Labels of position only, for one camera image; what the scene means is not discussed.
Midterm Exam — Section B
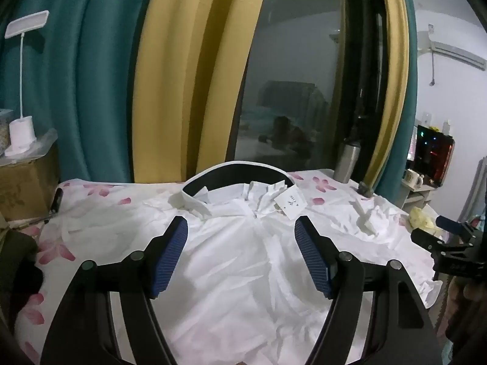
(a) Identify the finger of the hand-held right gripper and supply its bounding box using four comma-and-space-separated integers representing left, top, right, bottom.
436, 216, 470, 237
410, 228, 447, 255

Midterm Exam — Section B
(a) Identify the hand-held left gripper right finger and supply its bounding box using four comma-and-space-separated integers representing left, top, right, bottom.
294, 215, 444, 365

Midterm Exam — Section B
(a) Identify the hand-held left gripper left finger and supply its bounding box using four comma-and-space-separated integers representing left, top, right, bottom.
40, 216, 189, 365

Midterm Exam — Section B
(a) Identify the white shirt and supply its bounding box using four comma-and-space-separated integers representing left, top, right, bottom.
61, 179, 444, 365

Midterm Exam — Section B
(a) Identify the yellow crumpled bag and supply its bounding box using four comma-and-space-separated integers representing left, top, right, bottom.
408, 207, 438, 236

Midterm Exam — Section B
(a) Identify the white shelf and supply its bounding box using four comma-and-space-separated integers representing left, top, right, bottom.
401, 184, 434, 211

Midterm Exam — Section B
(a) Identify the white mug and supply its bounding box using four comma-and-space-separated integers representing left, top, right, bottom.
404, 169, 425, 191

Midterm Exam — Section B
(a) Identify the white paper tag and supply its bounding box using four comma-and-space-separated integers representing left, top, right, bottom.
275, 186, 306, 220

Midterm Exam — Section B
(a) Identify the lit computer case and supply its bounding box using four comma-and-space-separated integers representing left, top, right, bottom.
415, 125, 455, 188

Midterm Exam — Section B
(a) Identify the floral bedsheet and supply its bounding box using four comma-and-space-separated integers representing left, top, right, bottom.
15, 167, 442, 365

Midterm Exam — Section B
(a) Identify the steel thermos bottle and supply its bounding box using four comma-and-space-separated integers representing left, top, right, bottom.
334, 139, 362, 184

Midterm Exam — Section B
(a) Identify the black white-rimmed curved band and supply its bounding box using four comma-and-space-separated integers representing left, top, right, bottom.
182, 162, 290, 198

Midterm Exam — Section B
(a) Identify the narrow teal curtain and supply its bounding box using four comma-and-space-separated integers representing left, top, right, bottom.
396, 0, 420, 208

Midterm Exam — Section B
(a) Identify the narrow yellow curtain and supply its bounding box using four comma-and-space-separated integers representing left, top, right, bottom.
365, 0, 409, 198

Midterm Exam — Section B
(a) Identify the cardboard box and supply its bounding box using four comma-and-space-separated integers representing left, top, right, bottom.
0, 152, 61, 221

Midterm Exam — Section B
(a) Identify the clear plastic sheet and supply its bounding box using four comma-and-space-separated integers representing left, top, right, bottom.
34, 128, 58, 157

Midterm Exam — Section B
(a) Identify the white air conditioner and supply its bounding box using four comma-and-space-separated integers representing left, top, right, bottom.
416, 30, 487, 71

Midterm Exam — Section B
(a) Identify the wide yellow curtain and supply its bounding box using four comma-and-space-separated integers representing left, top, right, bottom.
131, 0, 275, 183

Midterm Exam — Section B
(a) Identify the dark glass window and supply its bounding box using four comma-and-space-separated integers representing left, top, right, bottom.
228, 0, 389, 172

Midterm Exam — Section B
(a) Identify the wide teal curtain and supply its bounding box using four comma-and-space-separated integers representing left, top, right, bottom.
0, 0, 160, 187

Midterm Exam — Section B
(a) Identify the white desk lamp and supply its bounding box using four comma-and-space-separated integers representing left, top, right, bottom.
5, 10, 50, 156

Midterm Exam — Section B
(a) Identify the black-handled tool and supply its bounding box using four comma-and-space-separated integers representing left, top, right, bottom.
45, 188, 63, 225

